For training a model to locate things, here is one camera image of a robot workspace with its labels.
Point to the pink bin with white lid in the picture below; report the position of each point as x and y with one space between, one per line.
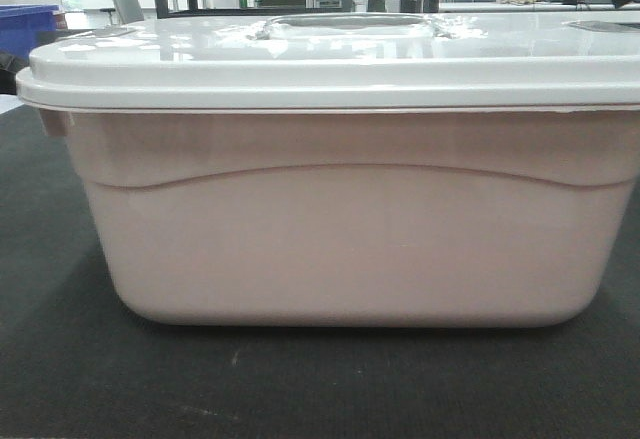
351 169

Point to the blue plastic crate on left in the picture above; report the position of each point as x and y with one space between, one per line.
26 27

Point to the grey office chair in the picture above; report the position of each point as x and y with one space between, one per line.
124 12

